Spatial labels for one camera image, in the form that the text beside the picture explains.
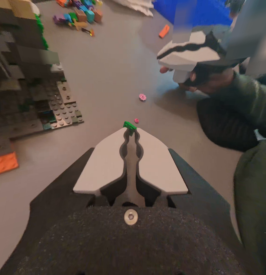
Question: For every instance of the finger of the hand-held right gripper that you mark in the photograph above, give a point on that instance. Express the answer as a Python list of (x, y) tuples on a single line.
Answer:
[(188, 60), (197, 38)]

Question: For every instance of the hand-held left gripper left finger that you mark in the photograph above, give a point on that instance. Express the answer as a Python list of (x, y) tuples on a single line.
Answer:
[(98, 169)]

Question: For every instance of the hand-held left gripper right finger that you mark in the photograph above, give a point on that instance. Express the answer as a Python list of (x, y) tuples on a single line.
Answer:
[(163, 169)]

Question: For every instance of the green plant brick piece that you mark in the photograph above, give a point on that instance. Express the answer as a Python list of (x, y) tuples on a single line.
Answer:
[(127, 124)]

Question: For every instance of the toy brick castle model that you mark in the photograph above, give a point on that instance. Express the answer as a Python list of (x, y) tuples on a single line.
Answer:
[(27, 96)]

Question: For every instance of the person's right forearm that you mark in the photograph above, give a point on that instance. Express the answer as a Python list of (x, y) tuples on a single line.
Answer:
[(253, 103)]

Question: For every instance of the person's right hand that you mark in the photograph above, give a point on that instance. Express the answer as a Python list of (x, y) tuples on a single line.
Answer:
[(218, 83)]

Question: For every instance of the blue plastic storage bin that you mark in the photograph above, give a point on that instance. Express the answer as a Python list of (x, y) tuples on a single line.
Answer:
[(210, 12)]

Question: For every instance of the orange brick separator tool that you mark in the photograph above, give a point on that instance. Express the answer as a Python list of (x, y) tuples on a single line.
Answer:
[(164, 31)]

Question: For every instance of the large light pink flower piece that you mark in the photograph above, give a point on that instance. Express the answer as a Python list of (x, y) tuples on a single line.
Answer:
[(142, 97)]

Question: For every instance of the black wrist rest cushion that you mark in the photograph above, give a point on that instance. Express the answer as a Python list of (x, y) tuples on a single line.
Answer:
[(221, 124)]

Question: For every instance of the person's green sweatshirt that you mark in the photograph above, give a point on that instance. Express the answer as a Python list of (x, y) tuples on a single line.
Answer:
[(253, 193)]

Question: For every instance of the pile of colourful loose bricks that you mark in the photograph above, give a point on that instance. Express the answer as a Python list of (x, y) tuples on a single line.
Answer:
[(81, 15)]

